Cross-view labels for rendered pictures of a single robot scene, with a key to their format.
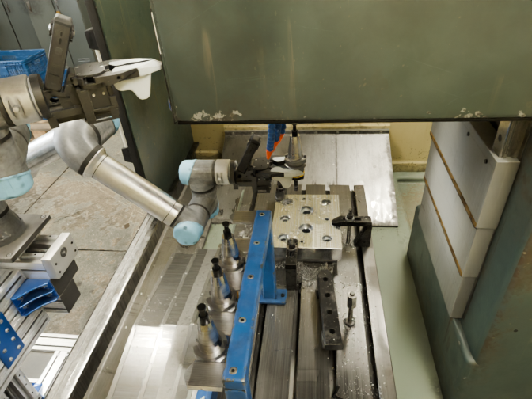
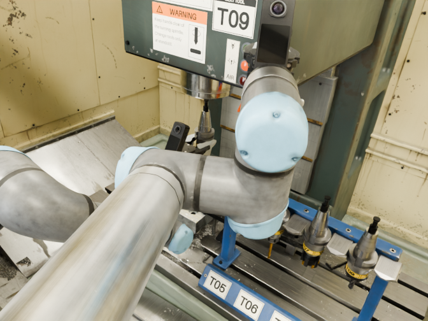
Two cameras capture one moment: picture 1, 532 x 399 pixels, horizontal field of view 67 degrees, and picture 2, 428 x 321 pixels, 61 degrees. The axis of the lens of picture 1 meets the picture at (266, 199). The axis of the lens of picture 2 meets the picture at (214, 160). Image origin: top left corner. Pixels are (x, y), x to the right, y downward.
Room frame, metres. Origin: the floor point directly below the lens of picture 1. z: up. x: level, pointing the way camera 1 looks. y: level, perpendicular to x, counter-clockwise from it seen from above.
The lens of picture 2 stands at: (0.50, 0.82, 1.81)
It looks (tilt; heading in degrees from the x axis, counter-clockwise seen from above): 31 degrees down; 296
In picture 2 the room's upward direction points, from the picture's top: 4 degrees clockwise
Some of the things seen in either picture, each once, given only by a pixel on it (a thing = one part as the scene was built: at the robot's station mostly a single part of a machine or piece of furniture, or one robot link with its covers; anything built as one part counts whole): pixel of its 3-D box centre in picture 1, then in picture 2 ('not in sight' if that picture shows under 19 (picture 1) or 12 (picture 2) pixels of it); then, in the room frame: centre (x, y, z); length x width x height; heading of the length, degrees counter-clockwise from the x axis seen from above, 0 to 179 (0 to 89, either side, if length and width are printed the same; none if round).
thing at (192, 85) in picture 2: not in sight; (207, 70); (0.98, -0.09, 1.48); 0.16 x 0.16 x 0.12
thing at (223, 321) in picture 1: (217, 322); (338, 246); (0.50, 0.11, 1.21); 0.07 x 0.05 x 0.01; 81
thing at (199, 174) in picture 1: (199, 172); not in sight; (1.03, 0.19, 1.23); 0.11 x 0.08 x 0.09; 81
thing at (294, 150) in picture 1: (294, 146); (205, 120); (0.98, -0.09, 1.32); 0.04 x 0.04 x 0.07
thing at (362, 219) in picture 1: (351, 226); not in sight; (1.03, -0.28, 0.97); 0.13 x 0.03 x 0.15; 81
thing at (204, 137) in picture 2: (295, 160); (204, 133); (0.98, -0.09, 1.28); 0.06 x 0.06 x 0.03
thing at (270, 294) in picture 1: (267, 262); (230, 224); (0.82, 0.01, 1.05); 0.10 x 0.05 x 0.30; 81
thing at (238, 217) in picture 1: (242, 217); not in sight; (0.83, 0.06, 1.21); 0.07 x 0.05 x 0.01; 81
